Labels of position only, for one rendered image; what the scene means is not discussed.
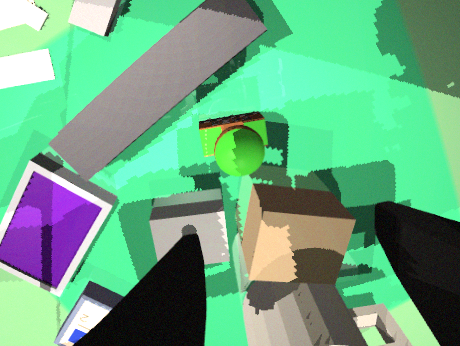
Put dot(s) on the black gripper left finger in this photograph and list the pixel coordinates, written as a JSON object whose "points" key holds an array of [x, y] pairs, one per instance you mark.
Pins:
{"points": [[166, 308]]}

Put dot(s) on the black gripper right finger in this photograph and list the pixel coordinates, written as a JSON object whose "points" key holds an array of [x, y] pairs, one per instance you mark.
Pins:
{"points": [[424, 251]]}

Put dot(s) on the beige mug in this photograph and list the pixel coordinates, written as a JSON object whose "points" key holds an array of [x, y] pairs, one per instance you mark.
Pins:
{"points": [[310, 314]]}

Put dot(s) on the tan box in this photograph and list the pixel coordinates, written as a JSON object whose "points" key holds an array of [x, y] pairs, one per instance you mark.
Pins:
{"points": [[295, 235]]}

